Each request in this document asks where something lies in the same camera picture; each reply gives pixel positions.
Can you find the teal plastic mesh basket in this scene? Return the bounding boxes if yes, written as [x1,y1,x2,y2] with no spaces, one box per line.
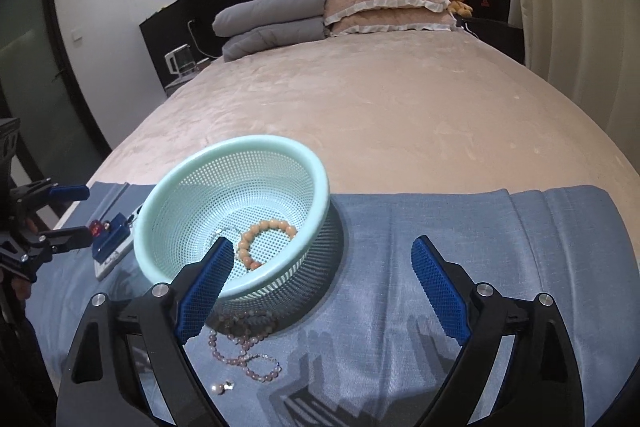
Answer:
[133,134,345,314]

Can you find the grey folded duvet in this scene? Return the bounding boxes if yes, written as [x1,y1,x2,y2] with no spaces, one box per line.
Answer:
[212,0,329,62]

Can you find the dark bead bracelet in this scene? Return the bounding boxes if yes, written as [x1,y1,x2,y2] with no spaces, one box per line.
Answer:
[216,311,278,334]

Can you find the white cable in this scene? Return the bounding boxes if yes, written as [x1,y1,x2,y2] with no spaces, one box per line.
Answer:
[187,19,211,60]

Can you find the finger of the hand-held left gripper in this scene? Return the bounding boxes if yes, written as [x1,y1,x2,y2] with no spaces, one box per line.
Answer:
[0,224,97,284]
[10,179,91,221]

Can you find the blue cloth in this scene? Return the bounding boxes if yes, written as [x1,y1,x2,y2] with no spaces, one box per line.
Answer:
[27,181,640,427]

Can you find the dark bedside table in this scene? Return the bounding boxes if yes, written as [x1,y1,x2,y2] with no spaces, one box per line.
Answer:
[462,17,527,66]

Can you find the glass kettle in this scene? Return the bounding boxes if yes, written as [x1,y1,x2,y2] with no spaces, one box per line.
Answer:
[165,44,197,76]

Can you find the cream curtain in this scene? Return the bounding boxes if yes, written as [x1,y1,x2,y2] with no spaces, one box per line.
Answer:
[500,0,640,148]

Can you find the person's left hand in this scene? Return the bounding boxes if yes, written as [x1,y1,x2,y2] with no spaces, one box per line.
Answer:
[10,274,33,304]

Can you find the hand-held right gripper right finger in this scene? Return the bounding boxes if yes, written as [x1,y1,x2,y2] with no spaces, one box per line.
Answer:
[411,235,586,427]

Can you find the orange bead bracelet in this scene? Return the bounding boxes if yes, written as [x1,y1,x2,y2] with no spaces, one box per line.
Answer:
[236,218,299,272]

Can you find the brown teddy bear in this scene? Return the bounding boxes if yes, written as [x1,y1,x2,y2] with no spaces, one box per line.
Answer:
[444,0,474,19]

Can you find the white jewelry tray blue holder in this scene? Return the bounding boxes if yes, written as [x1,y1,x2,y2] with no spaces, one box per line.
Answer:
[91,203,146,280]

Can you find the dark framed glass door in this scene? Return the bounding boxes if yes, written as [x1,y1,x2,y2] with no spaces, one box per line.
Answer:
[0,0,114,230]

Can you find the pink pearl bracelet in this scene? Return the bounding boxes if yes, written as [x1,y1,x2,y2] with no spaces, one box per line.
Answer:
[207,329,283,383]

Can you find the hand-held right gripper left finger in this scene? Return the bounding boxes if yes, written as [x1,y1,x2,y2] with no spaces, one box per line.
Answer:
[56,237,236,427]

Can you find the beige bed blanket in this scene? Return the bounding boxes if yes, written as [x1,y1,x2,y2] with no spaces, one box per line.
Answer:
[60,26,640,220]

